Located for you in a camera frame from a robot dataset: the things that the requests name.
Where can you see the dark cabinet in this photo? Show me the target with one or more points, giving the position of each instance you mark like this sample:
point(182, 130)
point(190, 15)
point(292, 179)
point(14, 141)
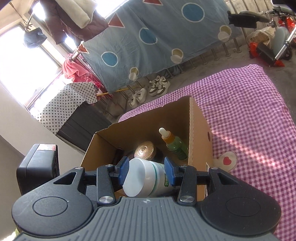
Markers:
point(86, 120)

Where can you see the blue patterned hanging sheet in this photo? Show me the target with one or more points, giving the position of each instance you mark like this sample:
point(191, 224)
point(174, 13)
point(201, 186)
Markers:
point(145, 37)

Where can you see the black bicycle seat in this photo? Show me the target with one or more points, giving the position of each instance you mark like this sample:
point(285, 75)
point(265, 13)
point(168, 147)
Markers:
point(246, 19)

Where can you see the polka dot cloth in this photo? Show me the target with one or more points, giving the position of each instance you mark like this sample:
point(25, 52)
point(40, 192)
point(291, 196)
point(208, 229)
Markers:
point(55, 114)

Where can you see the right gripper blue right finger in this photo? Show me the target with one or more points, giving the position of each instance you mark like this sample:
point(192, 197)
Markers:
point(185, 179)

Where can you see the brown cardboard box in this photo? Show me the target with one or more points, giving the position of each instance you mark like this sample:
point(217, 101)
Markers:
point(182, 118)

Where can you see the white supplement bottle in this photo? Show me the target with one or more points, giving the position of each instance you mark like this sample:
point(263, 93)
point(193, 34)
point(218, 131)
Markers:
point(146, 179)

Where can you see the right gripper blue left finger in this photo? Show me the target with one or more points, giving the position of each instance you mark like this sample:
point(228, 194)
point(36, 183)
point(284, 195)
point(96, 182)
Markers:
point(111, 178)

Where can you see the gold lid black jar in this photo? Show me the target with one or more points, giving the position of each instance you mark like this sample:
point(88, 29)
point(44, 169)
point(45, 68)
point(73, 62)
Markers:
point(146, 151)

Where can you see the brown white sneakers pair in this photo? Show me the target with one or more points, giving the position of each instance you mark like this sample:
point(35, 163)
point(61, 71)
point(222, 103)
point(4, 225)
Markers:
point(159, 86)

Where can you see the green dropper bottle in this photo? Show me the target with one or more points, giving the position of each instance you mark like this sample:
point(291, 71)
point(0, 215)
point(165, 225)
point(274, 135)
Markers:
point(174, 144)

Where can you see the purple checkered tablecloth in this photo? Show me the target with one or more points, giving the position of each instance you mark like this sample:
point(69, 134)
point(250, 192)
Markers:
point(247, 116)

